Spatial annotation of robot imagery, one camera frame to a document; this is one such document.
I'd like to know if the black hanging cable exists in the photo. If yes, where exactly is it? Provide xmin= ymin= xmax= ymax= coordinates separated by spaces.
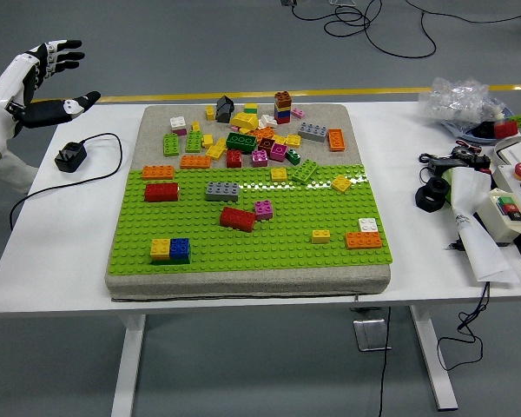
xmin=378 ymin=306 xmax=392 ymax=417
xmin=436 ymin=281 xmax=491 ymax=371

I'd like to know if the black plug adapter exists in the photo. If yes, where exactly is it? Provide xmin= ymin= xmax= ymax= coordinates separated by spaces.
xmin=54 ymin=142 xmax=89 ymax=174

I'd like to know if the white button control box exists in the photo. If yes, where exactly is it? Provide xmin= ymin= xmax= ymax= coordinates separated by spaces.
xmin=491 ymin=161 xmax=521 ymax=261

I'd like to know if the small white switch box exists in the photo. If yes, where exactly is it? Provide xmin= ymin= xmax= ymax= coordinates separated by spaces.
xmin=477 ymin=188 xmax=521 ymax=247

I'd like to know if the large black nut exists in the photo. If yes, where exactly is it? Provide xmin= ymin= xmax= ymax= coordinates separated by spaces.
xmin=414 ymin=176 xmax=452 ymax=213

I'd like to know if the clear plastic bag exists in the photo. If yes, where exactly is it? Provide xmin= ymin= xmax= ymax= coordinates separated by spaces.
xmin=418 ymin=76 xmax=507 ymax=131

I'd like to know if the blue round tray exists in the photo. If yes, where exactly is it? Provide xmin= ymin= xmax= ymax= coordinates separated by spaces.
xmin=442 ymin=106 xmax=521 ymax=142

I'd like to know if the white table leg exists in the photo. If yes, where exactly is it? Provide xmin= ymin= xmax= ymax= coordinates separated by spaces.
xmin=407 ymin=305 xmax=459 ymax=412
xmin=110 ymin=313 xmax=148 ymax=417

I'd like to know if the pink two-by-two brick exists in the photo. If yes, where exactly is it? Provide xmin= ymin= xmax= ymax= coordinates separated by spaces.
xmin=254 ymin=200 xmax=274 ymax=222

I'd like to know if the black plug cord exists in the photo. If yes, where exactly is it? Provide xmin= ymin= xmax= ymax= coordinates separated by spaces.
xmin=9 ymin=132 xmax=123 ymax=231

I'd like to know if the blue two-by-two brick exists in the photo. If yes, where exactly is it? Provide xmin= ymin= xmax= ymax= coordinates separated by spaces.
xmin=169 ymin=237 xmax=192 ymax=261

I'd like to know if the lime two-by-four brick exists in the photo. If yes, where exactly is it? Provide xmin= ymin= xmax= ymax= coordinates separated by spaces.
xmin=185 ymin=129 xmax=203 ymax=154
xmin=162 ymin=133 xmax=181 ymax=157
xmin=291 ymin=159 xmax=320 ymax=185

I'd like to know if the grey-brown cushion mat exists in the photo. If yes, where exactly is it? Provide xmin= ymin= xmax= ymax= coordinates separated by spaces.
xmin=103 ymin=103 xmax=392 ymax=303

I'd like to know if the green studded baseplate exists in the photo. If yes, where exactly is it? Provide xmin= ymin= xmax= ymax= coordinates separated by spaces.
xmin=105 ymin=163 xmax=395 ymax=277

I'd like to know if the black electronic module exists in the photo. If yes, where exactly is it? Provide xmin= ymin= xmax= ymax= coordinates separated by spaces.
xmin=468 ymin=152 xmax=492 ymax=173

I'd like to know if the grey two-by-four brick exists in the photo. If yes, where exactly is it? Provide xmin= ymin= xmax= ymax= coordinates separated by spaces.
xmin=298 ymin=122 xmax=330 ymax=144
xmin=204 ymin=181 xmax=241 ymax=203

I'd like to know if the yellow two-by-four brick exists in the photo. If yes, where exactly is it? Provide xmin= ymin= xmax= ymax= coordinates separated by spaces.
xmin=204 ymin=137 xmax=228 ymax=161

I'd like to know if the red two-by-four brick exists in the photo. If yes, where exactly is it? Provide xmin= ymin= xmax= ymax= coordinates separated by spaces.
xmin=219 ymin=206 xmax=257 ymax=234
xmin=144 ymin=182 xmax=180 ymax=203

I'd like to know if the metal foot plate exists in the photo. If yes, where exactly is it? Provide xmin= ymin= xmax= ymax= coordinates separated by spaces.
xmin=352 ymin=319 xmax=392 ymax=352

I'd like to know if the orange two-by-four brick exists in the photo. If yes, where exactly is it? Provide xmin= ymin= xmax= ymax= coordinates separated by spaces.
xmin=326 ymin=128 xmax=346 ymax=153
xmin=142 ymin=165 xmax=175 ymax=181
xmin=180 ymin=155 xmax=213 ymax=170
xmin=345 ymin=231 xmax=384 ymax=250

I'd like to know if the yellow curved brick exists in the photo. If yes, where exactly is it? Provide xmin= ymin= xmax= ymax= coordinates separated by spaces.
xmin=229 ymin=110 xmax=260 ymax=131

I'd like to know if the black power adapter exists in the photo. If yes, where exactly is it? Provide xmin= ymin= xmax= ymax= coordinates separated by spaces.
xmin=427 ymin=156 xmax=470 ymax=171

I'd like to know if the white paper sheet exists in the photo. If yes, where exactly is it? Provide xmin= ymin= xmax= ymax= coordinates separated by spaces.
xmin=449 ymin=167 xmax=521 ymax=284

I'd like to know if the dark grey roof piece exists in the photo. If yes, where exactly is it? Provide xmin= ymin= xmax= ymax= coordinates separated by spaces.
xmin=215 ymin=95 xmax=235 ymax=123

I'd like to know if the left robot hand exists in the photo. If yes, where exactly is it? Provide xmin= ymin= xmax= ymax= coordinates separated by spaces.
xmin=0 ymin=39 xmax=102 ymax=152

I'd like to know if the black floor cable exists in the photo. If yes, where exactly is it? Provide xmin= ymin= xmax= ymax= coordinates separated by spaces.
xmin=288 ymin=0 xmax=521 ymax=60

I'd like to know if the dark green two-by-four brick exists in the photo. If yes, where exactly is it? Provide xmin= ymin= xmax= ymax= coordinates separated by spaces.
xmin=225 ymin=132 xmax=258 ymax=155

